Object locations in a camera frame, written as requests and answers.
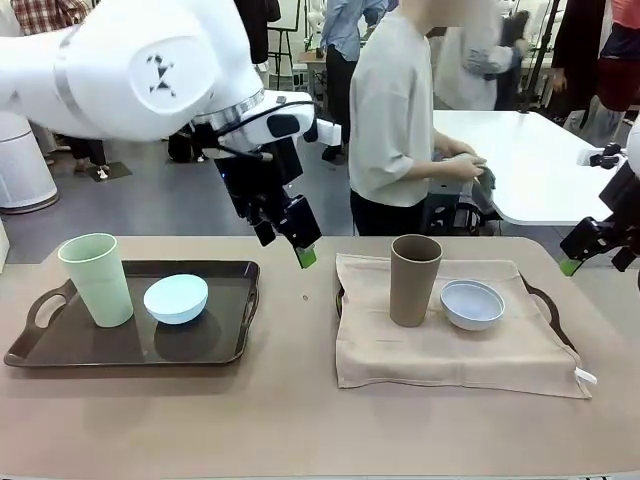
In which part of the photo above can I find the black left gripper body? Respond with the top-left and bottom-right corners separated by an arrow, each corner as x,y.
215,137 -> 304,224

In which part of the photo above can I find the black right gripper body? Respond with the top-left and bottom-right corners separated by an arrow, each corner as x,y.
598,162 -> 640,225

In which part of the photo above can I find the light blue bowl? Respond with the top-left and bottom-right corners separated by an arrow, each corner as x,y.
143,273 -> 210,326

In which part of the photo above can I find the brown tall cup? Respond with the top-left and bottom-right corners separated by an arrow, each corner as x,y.
389,234 -> 444,329

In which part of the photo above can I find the grey white bowl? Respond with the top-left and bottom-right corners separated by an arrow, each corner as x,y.
439,279 -> 506,332

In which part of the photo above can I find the pale green tall cup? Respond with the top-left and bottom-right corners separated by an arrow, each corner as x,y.
58,232 -> 135,330

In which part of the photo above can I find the beige cloth mat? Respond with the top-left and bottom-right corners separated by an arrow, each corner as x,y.
333,252 -> 599,401

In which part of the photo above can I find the person's left forearm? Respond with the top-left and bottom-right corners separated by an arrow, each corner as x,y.
430,128 -> 459,154

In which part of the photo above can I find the person's right forearm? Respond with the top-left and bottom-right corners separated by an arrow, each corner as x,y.
409,158 -> 454,182

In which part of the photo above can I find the dark brown plastic tray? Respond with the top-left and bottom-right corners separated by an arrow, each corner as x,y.
334,269 -> 584,359
3,259 -> 262,370

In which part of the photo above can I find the dark floor mat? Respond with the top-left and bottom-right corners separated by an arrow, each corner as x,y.
92,160 -> 134,180

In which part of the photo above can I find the person's right hand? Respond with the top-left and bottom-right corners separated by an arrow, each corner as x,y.
447,158 -> 485,180

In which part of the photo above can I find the person's left hand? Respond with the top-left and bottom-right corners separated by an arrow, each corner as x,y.
442,137 -> 476,160

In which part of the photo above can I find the person in blue plaid shirt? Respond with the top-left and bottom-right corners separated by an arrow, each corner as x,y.
167,132 -> 210,164

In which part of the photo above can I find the white rounded table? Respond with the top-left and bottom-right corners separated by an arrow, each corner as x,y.
429,109 -> 640,226

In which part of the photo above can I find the person in red clothes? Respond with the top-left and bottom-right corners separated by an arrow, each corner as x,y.
597,0 -> 640,114

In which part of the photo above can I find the person in light grey shirt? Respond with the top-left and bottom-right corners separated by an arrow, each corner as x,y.
348,0 -> 436,237

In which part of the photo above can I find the person in black top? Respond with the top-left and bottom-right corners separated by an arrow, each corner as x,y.
234,0 -> 282,66

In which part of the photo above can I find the person in black coat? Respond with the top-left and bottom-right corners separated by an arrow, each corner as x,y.
551,0 -> 609,121

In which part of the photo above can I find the black stand pole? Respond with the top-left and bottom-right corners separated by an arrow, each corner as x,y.
519,0 -> 560,114

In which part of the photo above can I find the person in white coat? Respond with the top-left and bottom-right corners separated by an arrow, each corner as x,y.
433,9 -> 526,112

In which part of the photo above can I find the white cylindrical air purifier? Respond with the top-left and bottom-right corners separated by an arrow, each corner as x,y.
0,112 -> 60,215

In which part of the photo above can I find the person in red plaid shirt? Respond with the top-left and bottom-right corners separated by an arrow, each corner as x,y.
12,0 -> 110,182

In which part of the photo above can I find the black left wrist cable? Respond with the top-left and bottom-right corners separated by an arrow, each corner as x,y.
192,99 -> 319,164

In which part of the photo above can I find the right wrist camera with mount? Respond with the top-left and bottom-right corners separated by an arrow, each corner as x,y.
577,141 -> 629,170

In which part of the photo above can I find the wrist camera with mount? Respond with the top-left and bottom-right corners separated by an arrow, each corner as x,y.
313,117 -> 344,149
577,141 -> 629,170

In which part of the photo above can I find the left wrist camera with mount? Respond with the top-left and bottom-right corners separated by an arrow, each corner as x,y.
313,117 -> 344,149

